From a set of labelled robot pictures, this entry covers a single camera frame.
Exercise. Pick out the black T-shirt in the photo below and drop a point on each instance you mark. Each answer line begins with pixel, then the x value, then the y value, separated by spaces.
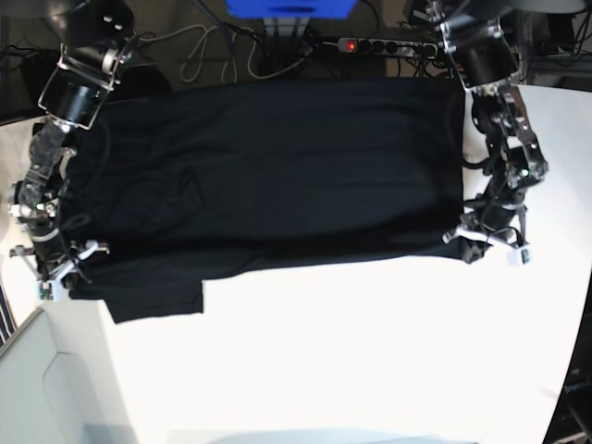
pixel 212 183

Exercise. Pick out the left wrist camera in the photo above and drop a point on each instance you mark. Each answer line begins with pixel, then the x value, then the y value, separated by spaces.
pixel 519 256

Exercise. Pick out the blue plastic box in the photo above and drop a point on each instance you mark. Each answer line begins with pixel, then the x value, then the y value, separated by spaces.
pixel 315 9

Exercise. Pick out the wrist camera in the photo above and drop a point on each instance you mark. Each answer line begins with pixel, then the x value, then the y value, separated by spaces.
pixel 519 256
pixel 49 291

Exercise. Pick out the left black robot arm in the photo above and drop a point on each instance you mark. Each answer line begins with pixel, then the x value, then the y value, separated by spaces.
pixel 472 38

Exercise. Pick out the black power strip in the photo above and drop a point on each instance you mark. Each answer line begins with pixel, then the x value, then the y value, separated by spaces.
pixel 388 48

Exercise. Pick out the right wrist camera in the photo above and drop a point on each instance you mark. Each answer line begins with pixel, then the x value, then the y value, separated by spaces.
pixel 49 291

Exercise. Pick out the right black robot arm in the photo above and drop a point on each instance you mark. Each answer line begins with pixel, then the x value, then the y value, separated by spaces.
pixel 96 40

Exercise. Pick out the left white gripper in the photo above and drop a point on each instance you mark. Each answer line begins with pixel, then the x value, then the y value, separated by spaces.
pixel 492 222

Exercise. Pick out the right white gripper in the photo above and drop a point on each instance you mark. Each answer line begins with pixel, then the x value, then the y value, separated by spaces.
pixel 49 257

